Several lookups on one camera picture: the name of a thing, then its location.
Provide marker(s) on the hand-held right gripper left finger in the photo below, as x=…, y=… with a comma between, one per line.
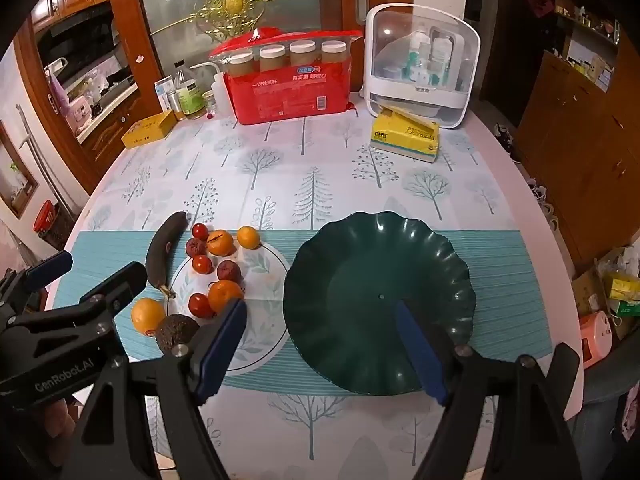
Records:
x=220, y=350

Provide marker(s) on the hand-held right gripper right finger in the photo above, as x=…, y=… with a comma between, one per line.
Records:
x=420, y=350

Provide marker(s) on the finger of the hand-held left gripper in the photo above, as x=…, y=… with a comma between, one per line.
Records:
x=122, y=280
x=50, y=266

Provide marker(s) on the yellow orange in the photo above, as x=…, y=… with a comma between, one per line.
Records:
x=147, y=315

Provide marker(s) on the overripe dark banana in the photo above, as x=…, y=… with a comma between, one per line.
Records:
x=162, y=255

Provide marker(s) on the dark brown avocado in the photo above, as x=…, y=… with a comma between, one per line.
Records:
x=170, y=332

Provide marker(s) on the large orange tangerine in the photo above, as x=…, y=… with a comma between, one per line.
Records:
x=224, y=295

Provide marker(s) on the red cherry tomato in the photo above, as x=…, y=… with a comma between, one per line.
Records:
x=200, y=231
x=202, y=263
x=199, y=305

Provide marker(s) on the dark green scalloped plate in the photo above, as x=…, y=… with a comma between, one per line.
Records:
x=350, y=280

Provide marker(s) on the small orange tangerine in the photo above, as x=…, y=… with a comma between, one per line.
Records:
x=248, y=237

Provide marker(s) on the person's left hand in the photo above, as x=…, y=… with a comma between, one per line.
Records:
x=62, y=417

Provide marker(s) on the red round container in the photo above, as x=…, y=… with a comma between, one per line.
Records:
x=45, y=215

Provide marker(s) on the dark red plum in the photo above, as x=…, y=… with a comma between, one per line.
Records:
x=195, y=247
x=229, y=270

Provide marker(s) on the labelled orange tangerine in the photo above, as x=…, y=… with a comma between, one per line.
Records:
x=220, y=242

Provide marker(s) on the yellow cardboard box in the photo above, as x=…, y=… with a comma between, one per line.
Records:
x=148, y=129

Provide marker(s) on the metal can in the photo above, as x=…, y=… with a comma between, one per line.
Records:
x=175, y=102

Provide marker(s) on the white and blue carton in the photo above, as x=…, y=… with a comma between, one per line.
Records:
x=162, y=92

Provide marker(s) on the tree-printed tablecloth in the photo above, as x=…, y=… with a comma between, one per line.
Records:
x=350, y=170

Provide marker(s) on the small glass jar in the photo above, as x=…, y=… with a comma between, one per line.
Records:
x=210, y=106

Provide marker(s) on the green-labelled clear bottle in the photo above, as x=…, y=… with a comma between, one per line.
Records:
x=189, y=92

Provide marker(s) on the yellow plastic bag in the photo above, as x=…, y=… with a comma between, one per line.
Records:
x=622, y=287

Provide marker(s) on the white squeeze bottle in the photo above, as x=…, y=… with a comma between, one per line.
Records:
x=220, y=91

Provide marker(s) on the yellow tissue pack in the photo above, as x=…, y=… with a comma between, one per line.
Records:
x=406, y=135

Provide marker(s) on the wooden cabinet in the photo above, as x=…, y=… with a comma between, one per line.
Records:
x=575, y=160

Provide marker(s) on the white-lidded jar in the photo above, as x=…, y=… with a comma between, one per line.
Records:
x=303, y=53
x=272, y=58
x=241, y=64
x=334, y=51

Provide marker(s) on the red plastic package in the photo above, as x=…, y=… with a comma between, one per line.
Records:
x=290, y=90

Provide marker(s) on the white clear-door storage box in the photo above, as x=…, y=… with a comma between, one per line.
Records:
x=380, y=60

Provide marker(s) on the teal-labelled white bottle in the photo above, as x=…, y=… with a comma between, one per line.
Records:
x=416, y=55

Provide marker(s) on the gold door ornament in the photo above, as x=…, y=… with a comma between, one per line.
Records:
x=231, y=2

